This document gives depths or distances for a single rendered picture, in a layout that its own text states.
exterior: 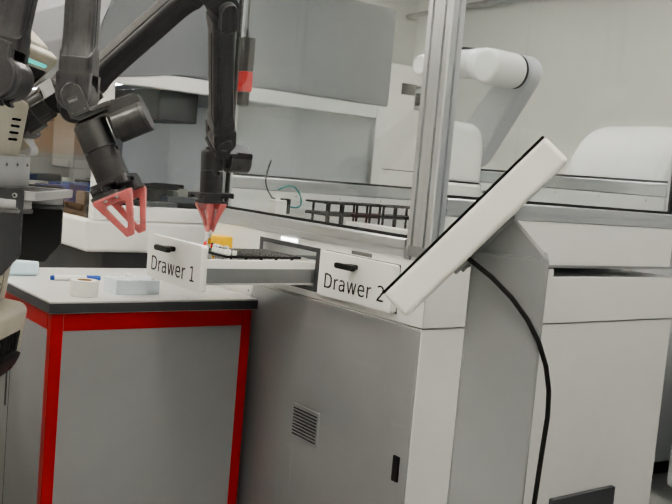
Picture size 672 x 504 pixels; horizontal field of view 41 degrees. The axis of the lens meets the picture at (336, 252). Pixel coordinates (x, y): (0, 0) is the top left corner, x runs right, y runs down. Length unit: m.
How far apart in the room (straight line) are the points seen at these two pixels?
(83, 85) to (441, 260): 0.68
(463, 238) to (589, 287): 1.18
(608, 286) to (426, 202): 0.67
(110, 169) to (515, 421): 0.78
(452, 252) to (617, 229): 1.25
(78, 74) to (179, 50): 1.57
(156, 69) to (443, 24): 1.32
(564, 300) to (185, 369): 1.00
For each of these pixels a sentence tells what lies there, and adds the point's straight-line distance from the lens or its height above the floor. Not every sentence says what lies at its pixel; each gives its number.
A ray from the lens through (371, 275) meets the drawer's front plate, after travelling 2.11.
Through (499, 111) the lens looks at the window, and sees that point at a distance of 2.14.
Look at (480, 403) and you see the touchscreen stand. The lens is 1.48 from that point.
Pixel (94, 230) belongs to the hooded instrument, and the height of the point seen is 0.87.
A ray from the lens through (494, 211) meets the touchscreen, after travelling 1.26.
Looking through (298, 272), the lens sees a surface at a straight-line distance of 2.30.
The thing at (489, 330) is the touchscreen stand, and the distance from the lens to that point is 1.46.
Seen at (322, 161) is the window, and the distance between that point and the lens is 2.35.
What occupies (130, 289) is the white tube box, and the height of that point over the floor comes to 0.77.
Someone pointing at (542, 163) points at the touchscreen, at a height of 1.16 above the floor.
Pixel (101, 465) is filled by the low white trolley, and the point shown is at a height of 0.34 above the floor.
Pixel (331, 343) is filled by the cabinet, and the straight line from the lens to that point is 2.27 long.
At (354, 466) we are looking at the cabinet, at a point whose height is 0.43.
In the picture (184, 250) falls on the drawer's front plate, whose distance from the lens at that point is 2.21.
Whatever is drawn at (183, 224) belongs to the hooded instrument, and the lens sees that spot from 3.17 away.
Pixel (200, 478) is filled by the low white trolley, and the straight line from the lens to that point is 2.58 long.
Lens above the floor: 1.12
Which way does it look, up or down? 5 degrees down
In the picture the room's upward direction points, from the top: 5 degrees clockwise
